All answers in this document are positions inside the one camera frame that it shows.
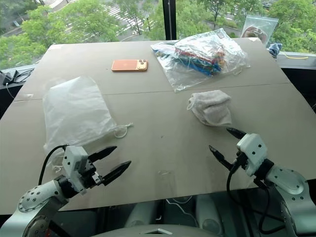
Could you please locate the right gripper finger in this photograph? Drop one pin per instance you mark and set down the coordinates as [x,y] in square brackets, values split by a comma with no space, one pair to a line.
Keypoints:
[237,133]
[221,156]

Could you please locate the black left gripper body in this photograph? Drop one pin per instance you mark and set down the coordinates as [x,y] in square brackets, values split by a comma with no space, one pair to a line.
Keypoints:
[92,175]

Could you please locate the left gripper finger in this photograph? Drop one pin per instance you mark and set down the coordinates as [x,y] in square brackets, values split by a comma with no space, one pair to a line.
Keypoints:
[102,152]
[116,172]

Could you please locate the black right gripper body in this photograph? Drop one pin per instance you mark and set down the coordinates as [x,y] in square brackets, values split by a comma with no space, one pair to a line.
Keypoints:
[240,160]

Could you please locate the white cloth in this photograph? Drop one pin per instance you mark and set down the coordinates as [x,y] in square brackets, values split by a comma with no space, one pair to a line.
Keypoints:
[212,108]

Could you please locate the clear bag of colourful items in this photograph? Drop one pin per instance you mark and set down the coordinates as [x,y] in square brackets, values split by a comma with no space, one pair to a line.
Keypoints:
[197,56]

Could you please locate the clear zip bag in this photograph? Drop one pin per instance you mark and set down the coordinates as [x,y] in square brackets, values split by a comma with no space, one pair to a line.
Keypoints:
[259,27]

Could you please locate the orange smartphone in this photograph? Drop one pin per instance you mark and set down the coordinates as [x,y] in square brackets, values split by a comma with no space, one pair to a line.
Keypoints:
[128,65]

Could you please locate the blue cloth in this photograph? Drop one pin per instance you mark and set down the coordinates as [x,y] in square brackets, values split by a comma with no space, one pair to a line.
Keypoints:
[275,49]

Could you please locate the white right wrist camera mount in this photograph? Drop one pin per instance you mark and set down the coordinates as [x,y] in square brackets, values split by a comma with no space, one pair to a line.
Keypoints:
[254,150]

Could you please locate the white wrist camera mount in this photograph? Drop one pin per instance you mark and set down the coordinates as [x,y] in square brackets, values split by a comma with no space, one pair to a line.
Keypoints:
[254,150]
[72,160]

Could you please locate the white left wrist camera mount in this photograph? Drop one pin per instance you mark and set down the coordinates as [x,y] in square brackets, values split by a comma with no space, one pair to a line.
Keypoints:
[72,160]

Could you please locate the dark window frame post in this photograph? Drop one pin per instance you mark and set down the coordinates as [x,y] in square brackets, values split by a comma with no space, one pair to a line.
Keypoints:
[170,17]

